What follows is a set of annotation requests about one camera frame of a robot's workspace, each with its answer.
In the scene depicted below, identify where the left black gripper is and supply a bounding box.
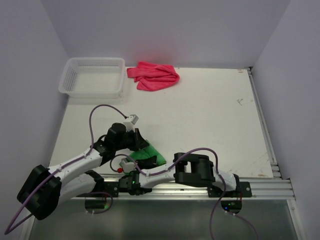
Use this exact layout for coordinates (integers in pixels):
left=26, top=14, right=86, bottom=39
left=114, top=127, right=149, bottom=151

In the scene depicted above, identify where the green towel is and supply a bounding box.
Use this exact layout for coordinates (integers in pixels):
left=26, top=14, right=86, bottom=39
left=129, top=140, right=167, bottom=166

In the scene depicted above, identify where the pink towel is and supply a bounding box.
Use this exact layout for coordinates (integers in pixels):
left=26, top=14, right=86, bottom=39
left=126, top=61, right=180, bottom=92

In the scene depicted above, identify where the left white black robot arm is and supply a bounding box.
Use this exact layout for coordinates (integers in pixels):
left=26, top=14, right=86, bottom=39
left=17, top=123, right=150, bottom=220

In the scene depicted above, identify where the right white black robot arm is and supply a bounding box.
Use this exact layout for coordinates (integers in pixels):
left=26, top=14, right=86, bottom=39
left=118, top=152, right=241, bottom=197

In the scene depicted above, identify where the white plastic basket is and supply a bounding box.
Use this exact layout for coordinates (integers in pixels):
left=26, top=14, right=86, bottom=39
left=58, top=57, right=126, bottom=99

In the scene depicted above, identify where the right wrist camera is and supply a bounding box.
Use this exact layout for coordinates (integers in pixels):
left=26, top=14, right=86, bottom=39
left=116, top=158, right=137, bottom=174

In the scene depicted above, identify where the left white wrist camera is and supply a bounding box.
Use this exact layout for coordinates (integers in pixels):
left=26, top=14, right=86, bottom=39
left=123, top=114, right=139, bottom=132

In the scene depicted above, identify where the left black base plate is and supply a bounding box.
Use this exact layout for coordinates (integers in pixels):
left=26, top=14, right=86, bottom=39
left=77, top=181, right=119, bottom=198

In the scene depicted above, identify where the aluminium mounting rail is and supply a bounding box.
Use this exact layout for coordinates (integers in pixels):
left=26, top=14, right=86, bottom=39
left=58, top=174, right=295, bottom=204

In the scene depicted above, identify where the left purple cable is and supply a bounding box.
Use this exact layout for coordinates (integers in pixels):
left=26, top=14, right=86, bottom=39
left=5, top=104, right=128, bottom=235

